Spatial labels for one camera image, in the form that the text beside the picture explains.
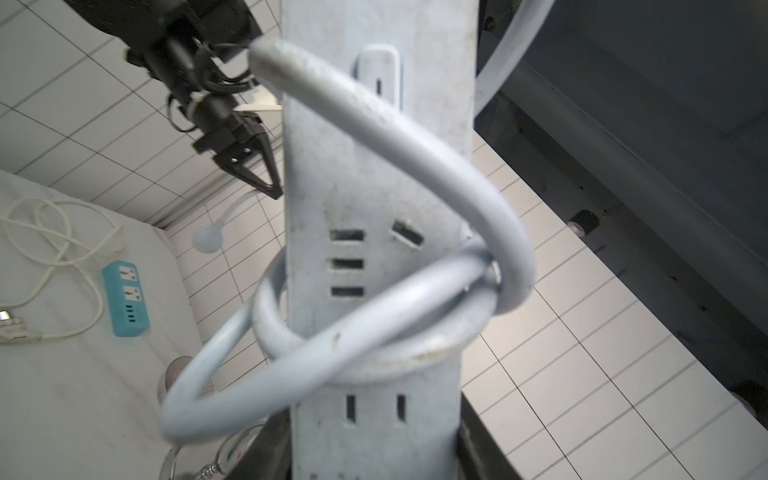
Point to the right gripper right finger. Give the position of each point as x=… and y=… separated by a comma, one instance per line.
x=480, y=458

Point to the chrome wine glass rack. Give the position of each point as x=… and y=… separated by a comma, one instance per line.
x=209, y=460

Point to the small clear glass bowl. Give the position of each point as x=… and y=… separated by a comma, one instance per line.
x=186, y=381

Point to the teal power strip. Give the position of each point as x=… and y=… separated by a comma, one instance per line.
x=127, y=308

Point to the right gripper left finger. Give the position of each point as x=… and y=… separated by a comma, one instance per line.
x=263, y=451

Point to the grey-blue power strip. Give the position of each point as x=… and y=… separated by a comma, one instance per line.
x=355, y=225

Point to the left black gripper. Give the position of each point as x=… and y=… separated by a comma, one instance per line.
x=234, y=139

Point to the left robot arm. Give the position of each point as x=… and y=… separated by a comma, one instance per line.
x=224, y=28

